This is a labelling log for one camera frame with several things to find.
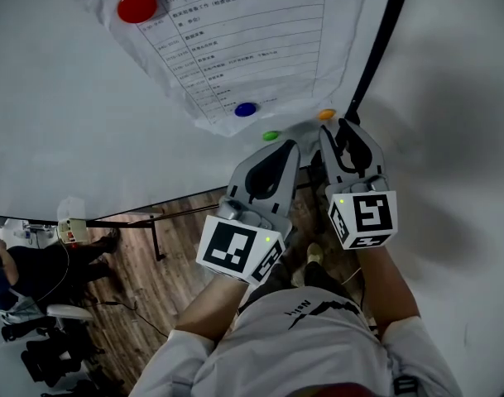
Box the printed white paper sheet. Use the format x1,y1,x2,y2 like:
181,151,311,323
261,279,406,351
67,0,371,138

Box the black floor cable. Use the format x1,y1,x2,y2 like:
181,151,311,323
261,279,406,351
85,298,170,339

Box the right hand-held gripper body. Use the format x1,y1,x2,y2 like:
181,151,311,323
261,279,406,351
324,174,398,251

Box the person's right forearm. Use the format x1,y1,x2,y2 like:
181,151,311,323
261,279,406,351
353,245,423,339

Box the white chair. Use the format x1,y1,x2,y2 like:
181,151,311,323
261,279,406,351
0,298,95,326

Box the thin white cable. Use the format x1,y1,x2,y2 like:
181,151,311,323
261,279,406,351
340,267,362,286

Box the white power box red switch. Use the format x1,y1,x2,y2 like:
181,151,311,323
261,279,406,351
56,218,88,244

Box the person's white t-shirt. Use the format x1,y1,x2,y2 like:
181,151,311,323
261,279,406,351
129,285,464,397

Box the person's dark trousers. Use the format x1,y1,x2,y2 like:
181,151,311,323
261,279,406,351
241,258,362,309

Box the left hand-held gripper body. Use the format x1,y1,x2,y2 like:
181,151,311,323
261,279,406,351
195,195,295,285

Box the black whiteboard stand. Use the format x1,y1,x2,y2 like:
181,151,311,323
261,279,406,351
84,149,325,263

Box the white whiteboard with black frame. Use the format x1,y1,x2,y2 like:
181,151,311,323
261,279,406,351
0,0,414,222

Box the person's left forearm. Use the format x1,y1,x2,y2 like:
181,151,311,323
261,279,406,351
175,271,253,343

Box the red round magnet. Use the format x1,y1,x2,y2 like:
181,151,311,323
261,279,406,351
117,0,159,25

